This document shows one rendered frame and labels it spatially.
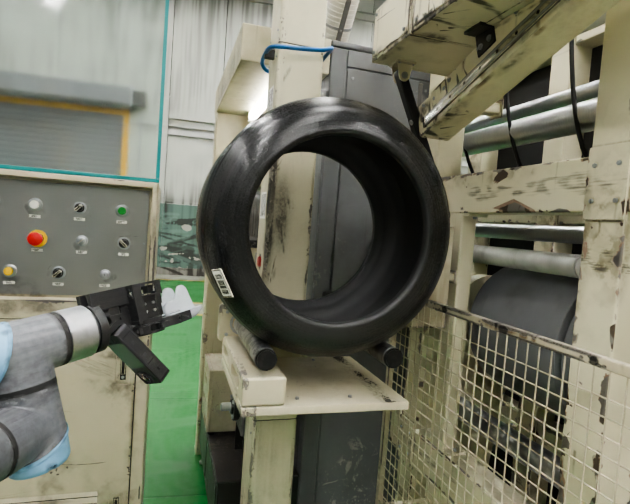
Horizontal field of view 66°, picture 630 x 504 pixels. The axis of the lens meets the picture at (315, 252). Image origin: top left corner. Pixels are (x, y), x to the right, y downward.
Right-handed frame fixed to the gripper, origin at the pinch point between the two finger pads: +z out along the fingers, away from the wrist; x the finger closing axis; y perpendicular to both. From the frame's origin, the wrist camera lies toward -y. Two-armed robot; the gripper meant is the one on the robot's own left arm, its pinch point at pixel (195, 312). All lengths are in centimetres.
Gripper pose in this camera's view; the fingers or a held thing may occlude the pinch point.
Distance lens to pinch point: 89.9
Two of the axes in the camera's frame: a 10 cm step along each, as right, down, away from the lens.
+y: -2.1, -9.8, -0.1
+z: 5.6, -1.3, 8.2
